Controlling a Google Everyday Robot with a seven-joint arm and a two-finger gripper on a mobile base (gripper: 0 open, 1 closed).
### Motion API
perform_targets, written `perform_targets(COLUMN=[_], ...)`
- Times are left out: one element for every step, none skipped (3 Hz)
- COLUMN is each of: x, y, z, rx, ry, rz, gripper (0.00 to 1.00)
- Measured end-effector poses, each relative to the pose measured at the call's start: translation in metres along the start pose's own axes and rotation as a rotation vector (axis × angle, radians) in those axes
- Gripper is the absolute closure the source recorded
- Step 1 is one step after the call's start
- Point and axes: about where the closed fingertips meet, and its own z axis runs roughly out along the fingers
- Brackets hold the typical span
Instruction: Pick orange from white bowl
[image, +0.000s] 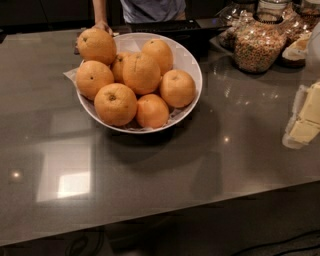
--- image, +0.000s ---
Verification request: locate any glass jar back left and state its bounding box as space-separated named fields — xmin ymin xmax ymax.
xmin=218 ymin=0 xmax=256 ymax=50

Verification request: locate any glass jar back right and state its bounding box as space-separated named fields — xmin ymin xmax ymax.
xmin=280 ymin=0 xmax=320 ymax=68

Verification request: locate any person right forearm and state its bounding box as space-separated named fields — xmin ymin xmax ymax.
xmin=92 ymin=0 xmax=107 ymax=23

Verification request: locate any glass jar of cereal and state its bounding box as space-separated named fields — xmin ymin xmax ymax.
xmin=233 ymin=19 xmax=287 ymax=74

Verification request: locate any person torso grey shirt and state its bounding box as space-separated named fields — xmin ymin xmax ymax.
xmin=120 ymin=0 xmax=186 ymax=24

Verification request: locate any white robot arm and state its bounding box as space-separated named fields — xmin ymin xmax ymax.
xmin=282 ymin=32 xmax=320 ymax=149

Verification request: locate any orange hidden back middle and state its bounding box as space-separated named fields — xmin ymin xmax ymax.
xmin=110 ymin=52 xmax=131 ymax=83

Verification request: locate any orange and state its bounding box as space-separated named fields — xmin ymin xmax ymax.
xmin=142 ymin=39 xmax=173 ymax=75
xmin=123 ymin=52 xmax=161 ymax=95
xmin=159 ymin=69 xmax=196 ymax=108
xmin=77 ymin=28 xmax=117 ymax=65
xmin=136 ymin=94 xmax=169 ymax=128
xmin=94 ymin=83 xmax=137 ymax=127
xmin=76 ymin=60 xmax=114 ymax=100

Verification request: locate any black floor cable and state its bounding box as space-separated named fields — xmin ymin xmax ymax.
xmin=229 ymin=229 xmax=320 ymax=256

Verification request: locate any person right hand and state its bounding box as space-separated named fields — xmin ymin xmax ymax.
xmin=94 ymin=21 xmax=113 ymax=35

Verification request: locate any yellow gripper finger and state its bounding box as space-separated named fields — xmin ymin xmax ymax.
xmin=282 ymin=81 xmax=320 ymax=149

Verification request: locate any white paper bowl liner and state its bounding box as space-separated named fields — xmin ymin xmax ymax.
xmin=64 ymin=68 xmax=78 ymax=86

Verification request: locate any white bowl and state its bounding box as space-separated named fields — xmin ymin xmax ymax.
xmin=77 ymin=33 xmax=202 ymax=134

